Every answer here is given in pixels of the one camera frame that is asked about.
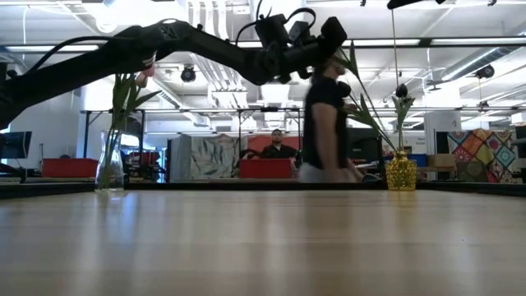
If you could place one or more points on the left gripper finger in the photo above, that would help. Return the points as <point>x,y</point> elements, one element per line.
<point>335,28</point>
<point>333,43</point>

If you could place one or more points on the black artificial tulip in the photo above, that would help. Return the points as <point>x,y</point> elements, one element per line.
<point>402,91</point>

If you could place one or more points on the pale pink artificial tulip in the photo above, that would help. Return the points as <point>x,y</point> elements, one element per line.
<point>142,81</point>

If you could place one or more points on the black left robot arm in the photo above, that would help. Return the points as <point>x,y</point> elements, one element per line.
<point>82,66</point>

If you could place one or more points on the yellow glass vase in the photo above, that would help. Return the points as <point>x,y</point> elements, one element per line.
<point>400,174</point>

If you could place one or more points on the clear glass vase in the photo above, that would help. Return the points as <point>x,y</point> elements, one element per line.
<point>109,172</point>

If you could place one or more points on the person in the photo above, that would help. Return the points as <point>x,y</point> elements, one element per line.
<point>277,151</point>
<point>324,123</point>

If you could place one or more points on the orange partition panel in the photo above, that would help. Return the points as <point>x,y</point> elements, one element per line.
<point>255,144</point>

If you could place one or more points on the black computer monitor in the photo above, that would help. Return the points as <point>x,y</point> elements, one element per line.
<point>365,144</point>
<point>14,144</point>

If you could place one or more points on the red plastic bin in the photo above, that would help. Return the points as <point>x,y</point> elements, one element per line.
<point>265,169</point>
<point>70,168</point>

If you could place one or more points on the grey leaf-pattern partition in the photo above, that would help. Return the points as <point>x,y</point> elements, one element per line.
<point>205,156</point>

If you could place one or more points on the brown cardboard box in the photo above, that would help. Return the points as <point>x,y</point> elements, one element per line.
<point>441,160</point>

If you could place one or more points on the colourful patchwork quilt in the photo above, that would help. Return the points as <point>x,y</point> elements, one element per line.
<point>481,156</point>

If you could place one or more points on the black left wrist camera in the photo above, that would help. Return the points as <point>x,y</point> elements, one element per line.
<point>271,30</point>

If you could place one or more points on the silver ventilation duct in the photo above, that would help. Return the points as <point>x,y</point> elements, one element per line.
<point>472,66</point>

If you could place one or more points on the black ceiling-hung camera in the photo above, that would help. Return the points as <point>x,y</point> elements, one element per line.
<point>485,72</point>
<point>188,74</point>

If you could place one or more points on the black aluminium table frame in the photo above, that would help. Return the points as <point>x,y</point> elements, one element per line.
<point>205,186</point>

